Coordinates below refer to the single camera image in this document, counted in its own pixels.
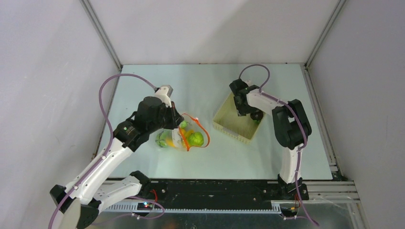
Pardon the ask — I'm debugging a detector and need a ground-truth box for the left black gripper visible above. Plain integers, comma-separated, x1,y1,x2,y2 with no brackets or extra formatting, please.
148,101,184,133

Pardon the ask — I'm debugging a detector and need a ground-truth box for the green watermelon toy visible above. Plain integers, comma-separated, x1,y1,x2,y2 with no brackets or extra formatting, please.
155,130,173,148

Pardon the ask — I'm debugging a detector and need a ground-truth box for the dark mangosteen toy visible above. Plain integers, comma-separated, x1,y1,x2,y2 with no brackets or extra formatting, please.
250,111,264,123

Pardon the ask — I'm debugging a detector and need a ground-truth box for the green bitter gourd toy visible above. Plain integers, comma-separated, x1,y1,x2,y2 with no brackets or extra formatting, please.
179,121,189,129

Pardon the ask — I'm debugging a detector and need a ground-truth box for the clear zip top bag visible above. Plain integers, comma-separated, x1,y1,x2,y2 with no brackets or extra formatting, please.
155,113,211,151

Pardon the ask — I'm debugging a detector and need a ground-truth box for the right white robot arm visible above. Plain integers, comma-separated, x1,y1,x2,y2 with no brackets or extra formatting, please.
229,79,312,199

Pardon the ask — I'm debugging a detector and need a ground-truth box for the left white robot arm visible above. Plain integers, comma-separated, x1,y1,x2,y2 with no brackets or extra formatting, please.
50,95,184,229

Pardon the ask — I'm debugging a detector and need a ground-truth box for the cream plastic basket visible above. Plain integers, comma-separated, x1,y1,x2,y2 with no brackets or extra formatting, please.
213,93,260,145

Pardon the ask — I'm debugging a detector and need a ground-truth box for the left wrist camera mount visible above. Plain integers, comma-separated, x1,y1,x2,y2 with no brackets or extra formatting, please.
154,85,173,107

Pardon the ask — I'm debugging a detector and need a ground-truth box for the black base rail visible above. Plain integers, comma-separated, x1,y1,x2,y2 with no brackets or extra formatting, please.
139,178,309,211

